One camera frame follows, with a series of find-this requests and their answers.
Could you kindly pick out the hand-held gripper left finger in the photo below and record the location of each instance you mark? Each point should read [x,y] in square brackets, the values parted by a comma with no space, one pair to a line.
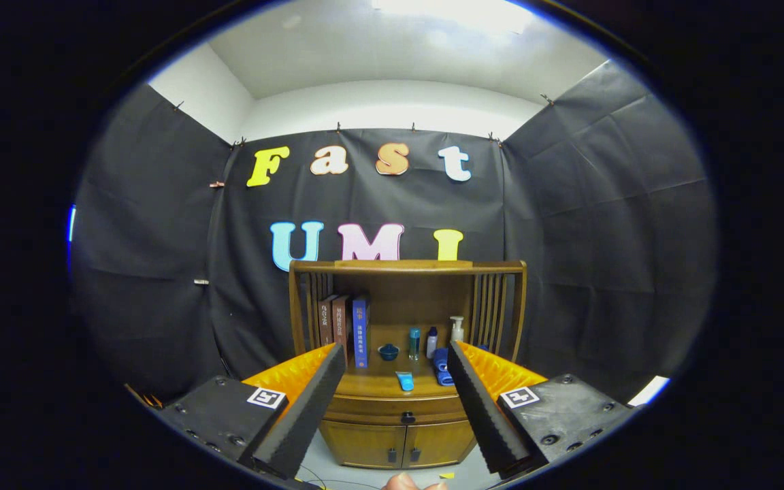
[310,415]

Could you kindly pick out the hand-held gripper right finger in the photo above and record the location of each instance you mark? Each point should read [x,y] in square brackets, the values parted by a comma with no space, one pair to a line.
[484,415]

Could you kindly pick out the wooden drawer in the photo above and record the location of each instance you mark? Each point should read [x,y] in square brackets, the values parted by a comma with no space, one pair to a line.
[371,410]

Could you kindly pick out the blue cosmetic tube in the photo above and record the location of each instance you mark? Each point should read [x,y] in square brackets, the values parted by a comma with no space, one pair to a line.
[405,381]

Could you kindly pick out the wooden cabinet door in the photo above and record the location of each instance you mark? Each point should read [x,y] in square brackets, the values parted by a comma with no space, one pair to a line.
[365,442]
[439,441]

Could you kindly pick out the wooden countertop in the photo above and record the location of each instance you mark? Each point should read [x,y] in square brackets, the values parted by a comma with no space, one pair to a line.
[382,381]

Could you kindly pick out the wooden cabinet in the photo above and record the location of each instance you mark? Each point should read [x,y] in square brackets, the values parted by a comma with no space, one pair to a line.
[405,292]

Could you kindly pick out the blue folded towel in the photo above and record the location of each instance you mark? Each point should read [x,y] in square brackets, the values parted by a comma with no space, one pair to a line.
[441,364]

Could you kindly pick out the white pump bottle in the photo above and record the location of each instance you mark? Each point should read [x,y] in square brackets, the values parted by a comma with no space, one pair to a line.
[457,332]

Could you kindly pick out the white bottle with blue cap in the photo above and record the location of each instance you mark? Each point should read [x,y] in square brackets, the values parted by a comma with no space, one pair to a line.
[431,344]

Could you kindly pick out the blue book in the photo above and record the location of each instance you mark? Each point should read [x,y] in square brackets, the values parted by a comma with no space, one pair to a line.
[361,333]

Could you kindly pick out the dark brown book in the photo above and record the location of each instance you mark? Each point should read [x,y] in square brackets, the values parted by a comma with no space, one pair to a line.
[326,320]

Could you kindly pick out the teal clear bottle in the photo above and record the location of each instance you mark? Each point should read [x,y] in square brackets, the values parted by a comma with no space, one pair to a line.
[414,346]

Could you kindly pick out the blue lidded teacup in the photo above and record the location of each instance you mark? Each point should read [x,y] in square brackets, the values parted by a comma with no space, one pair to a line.
[388,352]

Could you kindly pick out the white flat panel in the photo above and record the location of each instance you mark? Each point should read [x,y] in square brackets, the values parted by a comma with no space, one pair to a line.
[648,391]

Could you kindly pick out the black backdrop cloth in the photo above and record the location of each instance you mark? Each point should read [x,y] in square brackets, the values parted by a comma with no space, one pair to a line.
[603,238]

